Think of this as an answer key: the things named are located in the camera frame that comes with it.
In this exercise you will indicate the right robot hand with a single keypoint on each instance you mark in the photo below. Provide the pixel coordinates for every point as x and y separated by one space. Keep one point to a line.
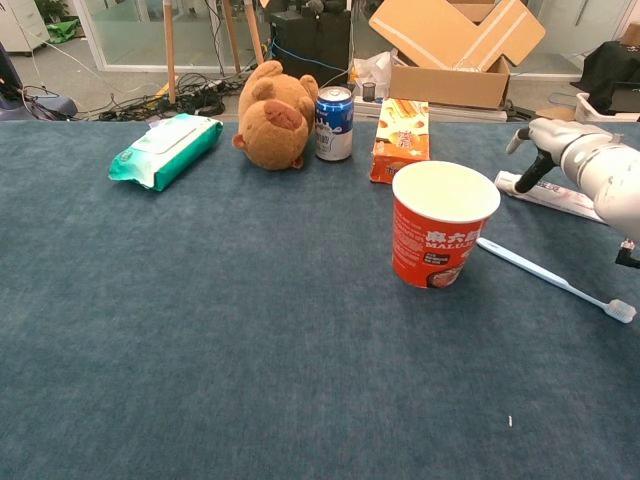
555 135

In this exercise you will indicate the white toothpaste tube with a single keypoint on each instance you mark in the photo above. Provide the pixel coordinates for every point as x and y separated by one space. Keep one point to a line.
570 200

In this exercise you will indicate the light blue toothbrush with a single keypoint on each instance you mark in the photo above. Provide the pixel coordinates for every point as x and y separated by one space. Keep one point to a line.
530 270

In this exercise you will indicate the red paper noodle cup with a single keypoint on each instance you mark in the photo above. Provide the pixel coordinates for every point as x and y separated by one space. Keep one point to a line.
435 250

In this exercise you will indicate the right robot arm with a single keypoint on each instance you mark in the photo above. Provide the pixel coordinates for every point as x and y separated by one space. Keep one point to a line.
615 185

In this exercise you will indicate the open cardboard box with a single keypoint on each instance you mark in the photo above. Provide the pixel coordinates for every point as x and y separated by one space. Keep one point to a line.
450 85

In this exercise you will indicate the orange biscuit box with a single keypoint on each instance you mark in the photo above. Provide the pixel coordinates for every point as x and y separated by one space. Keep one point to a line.
402 135

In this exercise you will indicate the black stand base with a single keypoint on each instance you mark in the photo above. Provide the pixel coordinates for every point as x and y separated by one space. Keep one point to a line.
520 111

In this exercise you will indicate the white plastic crate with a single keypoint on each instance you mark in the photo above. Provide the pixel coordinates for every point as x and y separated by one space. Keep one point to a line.
600 114

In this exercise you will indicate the black cloth cover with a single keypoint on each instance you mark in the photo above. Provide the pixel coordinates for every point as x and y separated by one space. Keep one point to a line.
612 70

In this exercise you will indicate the aluminium profile rails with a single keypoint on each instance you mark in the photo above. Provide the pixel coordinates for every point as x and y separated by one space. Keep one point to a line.
465 114

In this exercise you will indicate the black mesh pen cup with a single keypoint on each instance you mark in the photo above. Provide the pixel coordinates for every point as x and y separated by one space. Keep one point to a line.
369 92

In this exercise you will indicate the white plastic bag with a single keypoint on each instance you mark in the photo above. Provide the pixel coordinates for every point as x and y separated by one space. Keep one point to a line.
372 67

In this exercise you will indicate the blue white drink can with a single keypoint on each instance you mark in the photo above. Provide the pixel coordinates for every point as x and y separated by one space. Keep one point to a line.
334 120

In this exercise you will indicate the black cabinet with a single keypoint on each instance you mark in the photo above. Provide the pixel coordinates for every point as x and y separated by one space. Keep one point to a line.
310 40

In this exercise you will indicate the brown plush capybara toy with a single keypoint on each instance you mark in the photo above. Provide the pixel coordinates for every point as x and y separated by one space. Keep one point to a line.
270 120

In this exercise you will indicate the wooden easel leg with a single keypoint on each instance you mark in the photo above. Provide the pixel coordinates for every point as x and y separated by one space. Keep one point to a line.
254 30
232 35
170 50

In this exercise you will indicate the blue table cloth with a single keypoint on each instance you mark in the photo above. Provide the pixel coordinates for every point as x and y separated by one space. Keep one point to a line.
300 375

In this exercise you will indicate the green wet wipes pack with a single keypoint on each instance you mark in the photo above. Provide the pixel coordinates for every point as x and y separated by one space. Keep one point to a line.
165 150

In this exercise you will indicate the dark blue seat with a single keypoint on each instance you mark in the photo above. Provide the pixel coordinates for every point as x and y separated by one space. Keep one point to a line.
55 106

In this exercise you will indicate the green bag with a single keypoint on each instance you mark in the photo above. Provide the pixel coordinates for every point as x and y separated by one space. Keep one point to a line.
62 31

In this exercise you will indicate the green potted plant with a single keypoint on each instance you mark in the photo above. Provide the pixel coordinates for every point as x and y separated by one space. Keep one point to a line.
52 10

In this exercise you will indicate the white cabinet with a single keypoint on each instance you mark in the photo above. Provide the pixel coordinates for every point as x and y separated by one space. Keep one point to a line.
20 25

